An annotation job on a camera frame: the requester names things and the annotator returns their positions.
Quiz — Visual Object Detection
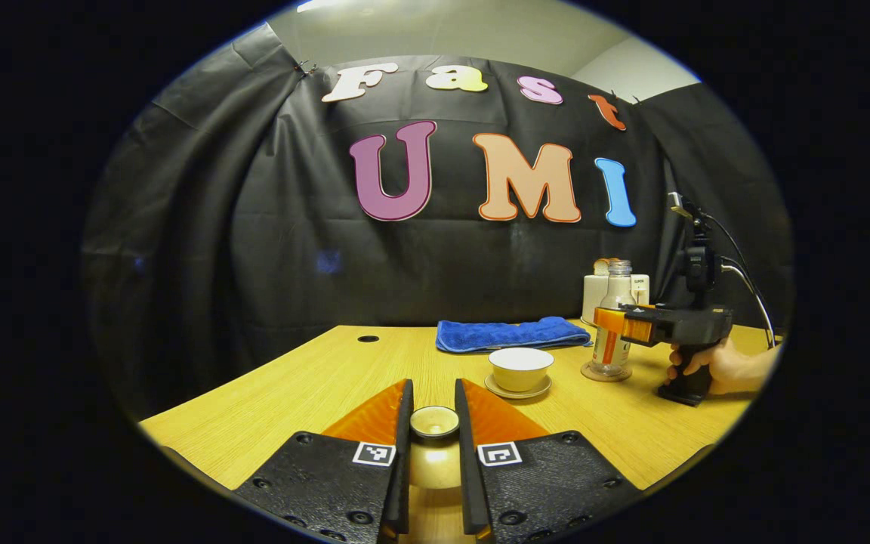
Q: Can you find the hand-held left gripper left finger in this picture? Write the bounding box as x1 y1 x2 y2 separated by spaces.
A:
233 379 415 543

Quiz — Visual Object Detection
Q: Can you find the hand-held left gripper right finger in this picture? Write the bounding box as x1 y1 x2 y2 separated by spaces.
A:
455 378 643 543

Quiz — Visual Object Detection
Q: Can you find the clear water bottle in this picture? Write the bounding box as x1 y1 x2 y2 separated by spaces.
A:
591 259 636 376

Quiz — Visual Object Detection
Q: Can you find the yellow teacup lid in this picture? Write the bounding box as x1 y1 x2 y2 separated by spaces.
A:
408 405 463 490

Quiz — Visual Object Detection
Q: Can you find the round wooden coaster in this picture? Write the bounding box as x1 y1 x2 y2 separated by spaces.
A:
581 361 633 382

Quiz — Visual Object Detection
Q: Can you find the yellow teacup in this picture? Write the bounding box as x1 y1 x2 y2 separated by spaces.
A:
489 348 555 392

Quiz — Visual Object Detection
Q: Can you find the white toaster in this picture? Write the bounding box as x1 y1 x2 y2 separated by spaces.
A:
582 261 651 326

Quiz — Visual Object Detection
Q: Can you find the yellow saucer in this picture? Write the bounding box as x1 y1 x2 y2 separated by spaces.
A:
484 373 553 400

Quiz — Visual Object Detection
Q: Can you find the blue towel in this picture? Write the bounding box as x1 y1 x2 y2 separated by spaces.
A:
436 317 593 354

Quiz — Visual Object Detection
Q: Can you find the right hand-held gripper cable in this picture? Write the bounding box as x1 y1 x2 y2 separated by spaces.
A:
707 215 777 348

